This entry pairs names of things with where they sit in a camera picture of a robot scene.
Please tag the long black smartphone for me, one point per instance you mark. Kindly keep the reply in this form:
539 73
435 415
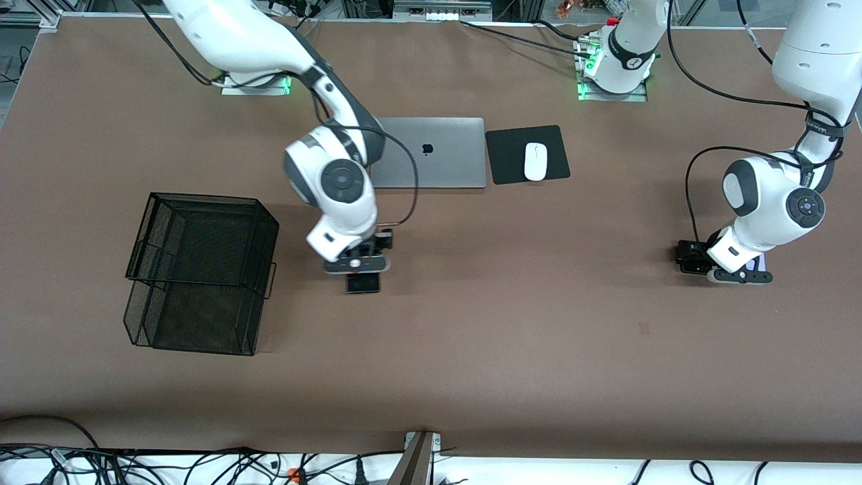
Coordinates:
363 284

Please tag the lilac flip phone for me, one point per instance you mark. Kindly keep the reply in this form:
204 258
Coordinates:
759 263

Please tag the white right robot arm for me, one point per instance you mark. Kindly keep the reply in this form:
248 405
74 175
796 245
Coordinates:
236 34

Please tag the silver closed laptop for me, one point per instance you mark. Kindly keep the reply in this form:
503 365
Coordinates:
451 155

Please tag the black mouse pad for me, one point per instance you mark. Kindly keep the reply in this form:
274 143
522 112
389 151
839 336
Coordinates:
508 158

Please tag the white computer mouse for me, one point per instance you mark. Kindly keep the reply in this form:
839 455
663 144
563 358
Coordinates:
535 162

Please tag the black mesh two-tier tray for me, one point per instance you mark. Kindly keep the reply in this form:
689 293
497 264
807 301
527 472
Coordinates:
202 316

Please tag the black power plug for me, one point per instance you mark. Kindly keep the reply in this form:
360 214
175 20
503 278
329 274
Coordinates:
360 473

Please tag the white connector strip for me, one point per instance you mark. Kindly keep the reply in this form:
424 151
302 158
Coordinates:
444 15

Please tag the orange plug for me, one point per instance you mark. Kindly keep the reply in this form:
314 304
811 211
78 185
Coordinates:
293 475

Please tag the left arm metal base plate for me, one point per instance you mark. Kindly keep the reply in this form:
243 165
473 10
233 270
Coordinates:
613 96

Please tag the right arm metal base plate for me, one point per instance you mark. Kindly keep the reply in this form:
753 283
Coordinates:
259 89

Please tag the grey metal post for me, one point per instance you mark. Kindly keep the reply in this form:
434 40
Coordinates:
414 461

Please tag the aluminium frame rail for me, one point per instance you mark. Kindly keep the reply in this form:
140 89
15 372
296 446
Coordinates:
30 17

